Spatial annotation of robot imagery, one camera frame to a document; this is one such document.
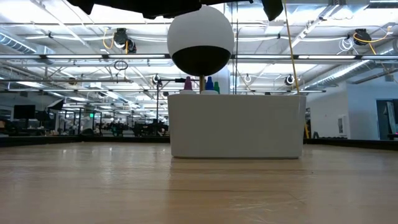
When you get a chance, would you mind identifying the blue-capped food coloring bottle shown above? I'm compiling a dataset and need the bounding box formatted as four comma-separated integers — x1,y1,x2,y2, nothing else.
200,76,219,95

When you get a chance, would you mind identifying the white globe table lamp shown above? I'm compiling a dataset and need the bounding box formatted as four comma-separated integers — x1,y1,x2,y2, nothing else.
167,4,236,93

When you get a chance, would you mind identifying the black monitor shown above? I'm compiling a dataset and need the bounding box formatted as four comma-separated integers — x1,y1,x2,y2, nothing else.
14,104,37,119

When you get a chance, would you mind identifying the black overhead camera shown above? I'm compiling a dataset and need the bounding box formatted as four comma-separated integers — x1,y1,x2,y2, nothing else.
353,28,373,46
112,27,137,54

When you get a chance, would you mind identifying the black cable coil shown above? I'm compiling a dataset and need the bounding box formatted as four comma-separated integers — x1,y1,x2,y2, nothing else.
113,58,129,71

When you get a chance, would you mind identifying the yellow cable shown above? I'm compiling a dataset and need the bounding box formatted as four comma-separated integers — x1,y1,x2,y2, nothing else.
282,0,311,140

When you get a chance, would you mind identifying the black metal table frame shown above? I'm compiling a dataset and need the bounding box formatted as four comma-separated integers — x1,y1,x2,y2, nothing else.
0,134,398,152

